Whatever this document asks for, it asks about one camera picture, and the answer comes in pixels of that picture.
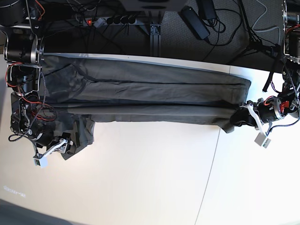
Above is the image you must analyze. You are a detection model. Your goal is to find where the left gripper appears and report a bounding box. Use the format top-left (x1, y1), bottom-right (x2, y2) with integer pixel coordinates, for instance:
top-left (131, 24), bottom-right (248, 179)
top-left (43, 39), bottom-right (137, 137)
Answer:
top-left (230, 96), bottom-right (300, 134)

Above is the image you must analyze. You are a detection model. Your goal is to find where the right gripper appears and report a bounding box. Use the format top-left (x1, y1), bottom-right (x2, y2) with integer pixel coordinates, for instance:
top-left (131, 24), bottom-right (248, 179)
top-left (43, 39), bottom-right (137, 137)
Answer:
top-left (32, 132), bottom-right (74, 159)

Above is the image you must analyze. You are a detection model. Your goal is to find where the dark grey T-shirt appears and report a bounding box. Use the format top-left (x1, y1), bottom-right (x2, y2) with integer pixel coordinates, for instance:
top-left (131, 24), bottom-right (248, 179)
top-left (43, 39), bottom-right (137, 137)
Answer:
top-left (43, 55), bottom-right (251, 159)

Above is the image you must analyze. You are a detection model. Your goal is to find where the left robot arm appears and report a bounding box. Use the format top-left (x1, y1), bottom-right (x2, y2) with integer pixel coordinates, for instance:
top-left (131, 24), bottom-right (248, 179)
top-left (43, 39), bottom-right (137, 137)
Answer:
top-left (229, 0), bottom-right (300, 135)

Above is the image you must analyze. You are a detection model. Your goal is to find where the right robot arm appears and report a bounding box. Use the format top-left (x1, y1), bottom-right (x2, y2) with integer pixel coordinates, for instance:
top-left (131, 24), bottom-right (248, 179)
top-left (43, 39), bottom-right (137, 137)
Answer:
top-left (0, 0), bottom-right (74, 165)

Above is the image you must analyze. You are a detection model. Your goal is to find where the black power adapter brick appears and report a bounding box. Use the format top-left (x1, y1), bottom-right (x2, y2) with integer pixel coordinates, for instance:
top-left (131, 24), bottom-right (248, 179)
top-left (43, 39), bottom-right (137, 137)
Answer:
top-left (180, 6), bottom-right (210, 40)

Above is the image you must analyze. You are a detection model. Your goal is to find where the white plug adapter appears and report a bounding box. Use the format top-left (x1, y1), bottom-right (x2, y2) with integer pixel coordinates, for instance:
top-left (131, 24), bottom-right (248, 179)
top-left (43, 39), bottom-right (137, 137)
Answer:
top-left (93, 18), bottom-right (106, 28)

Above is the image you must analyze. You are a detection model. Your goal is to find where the white power strip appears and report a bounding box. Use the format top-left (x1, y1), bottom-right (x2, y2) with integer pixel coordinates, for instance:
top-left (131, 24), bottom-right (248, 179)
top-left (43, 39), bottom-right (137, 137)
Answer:
top-left (76, 15), bottom-right (149, 27)

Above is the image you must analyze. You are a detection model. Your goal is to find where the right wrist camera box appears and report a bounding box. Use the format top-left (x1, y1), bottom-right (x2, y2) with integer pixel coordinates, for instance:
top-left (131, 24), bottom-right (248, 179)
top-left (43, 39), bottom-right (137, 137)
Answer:
top-left (33, 157), bottom-right (48, 168)

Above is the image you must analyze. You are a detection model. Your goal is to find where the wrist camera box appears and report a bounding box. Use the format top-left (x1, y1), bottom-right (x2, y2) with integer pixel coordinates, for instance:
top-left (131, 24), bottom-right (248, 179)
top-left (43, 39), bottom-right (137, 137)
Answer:
top-left (33, 157), bottom-right (48, 168)
top-left (255, 133), bottom-right (271, 148)

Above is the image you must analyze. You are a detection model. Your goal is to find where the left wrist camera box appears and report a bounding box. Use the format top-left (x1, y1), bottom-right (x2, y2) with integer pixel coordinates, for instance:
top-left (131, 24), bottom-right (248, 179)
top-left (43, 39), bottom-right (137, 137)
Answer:
top-left (255, 133), bottom-right (271, 148)

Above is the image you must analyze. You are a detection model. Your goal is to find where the aluminium table frame post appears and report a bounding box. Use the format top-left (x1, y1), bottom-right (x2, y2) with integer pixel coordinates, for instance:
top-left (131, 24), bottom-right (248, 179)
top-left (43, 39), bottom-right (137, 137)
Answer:
top-left (147, 11), bottom-right (164, 57)

